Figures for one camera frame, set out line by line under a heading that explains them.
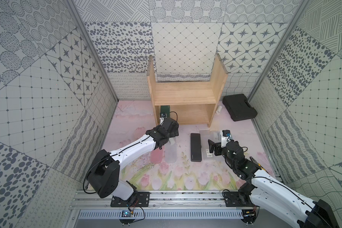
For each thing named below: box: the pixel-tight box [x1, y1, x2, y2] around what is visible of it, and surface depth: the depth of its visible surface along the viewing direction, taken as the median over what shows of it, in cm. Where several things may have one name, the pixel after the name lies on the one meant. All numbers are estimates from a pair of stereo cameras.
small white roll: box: [215, 105, 223, 115], surface depth 112 cm
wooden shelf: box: [146, 54, 228, 128], surface depth 90 cm
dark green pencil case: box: [160, 104, 171, 118], surface depth 107 cm
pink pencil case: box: [150, 145, 165, 164], surface depth 91 cm
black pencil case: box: [190, 133, 202, 162], surface depth 92 cm
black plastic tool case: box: [222, 93, 258, 122], surface depth 113 cm
